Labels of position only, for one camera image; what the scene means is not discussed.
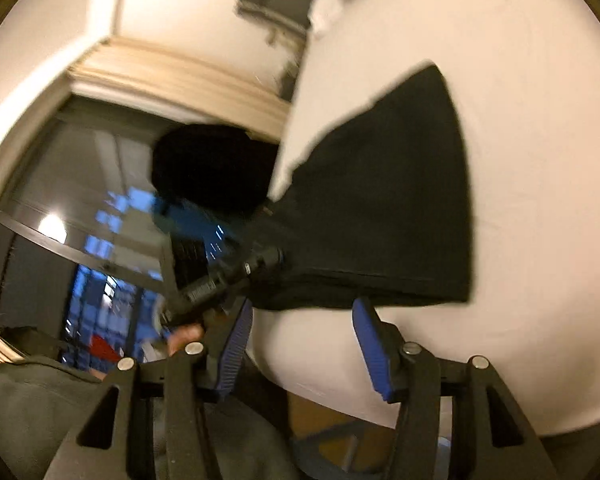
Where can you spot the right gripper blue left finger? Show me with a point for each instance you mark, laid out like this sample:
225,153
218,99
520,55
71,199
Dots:
226,344

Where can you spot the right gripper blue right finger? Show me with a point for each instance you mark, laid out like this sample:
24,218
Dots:
380,343

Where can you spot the black denim pants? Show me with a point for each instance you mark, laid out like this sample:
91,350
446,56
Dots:
380,209

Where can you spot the left hand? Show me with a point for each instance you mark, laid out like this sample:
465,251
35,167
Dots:
182,336

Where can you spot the black hanging clothes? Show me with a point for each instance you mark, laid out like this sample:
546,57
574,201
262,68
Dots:
215,167

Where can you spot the beige curtain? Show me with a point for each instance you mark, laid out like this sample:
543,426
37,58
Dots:
175,86

